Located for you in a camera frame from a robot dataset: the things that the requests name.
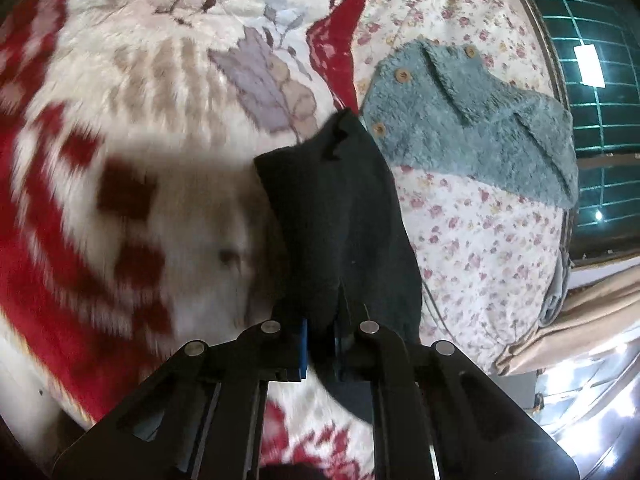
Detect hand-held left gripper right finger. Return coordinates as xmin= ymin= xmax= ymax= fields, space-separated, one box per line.
xmin=332 ymin=317 xmax=581 ymax=480

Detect red and white floral blanket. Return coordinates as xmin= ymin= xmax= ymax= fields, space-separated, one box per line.
xmin=0 ymin=0 xmax=376 ymax=480

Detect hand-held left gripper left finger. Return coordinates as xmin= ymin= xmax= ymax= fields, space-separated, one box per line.
xmin=50 ymin=317 xmax=311 ymax=480

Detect small-flower print quilt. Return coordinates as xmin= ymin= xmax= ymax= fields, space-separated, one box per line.
xmin=350 ymin=0 xmax=571 ymax=376

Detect teal fuzzy buttoned sweater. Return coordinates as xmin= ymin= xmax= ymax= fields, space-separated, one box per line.
xmin=361 ymin=39 xmax=580 ymax=209

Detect window with green grille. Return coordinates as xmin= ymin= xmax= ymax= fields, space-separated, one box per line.
xmin=510 ymin=0 xmax=640 ymax=261

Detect beige curtain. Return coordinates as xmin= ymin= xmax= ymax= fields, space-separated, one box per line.
xmin=492 ymin=260 xmax=640 ymax=376

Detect black pants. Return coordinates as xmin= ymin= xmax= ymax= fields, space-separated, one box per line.
xmin=253 ymin=108 xmax=423 ymax=426

